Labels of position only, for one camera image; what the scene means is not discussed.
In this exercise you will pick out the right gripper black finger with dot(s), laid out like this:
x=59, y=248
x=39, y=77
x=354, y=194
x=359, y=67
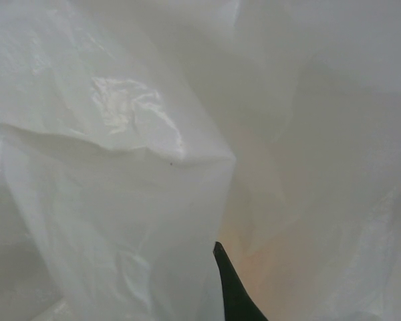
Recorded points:
x=235, y=294

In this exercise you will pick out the white plastic bag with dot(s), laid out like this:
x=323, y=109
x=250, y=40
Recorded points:
x=120, y=167

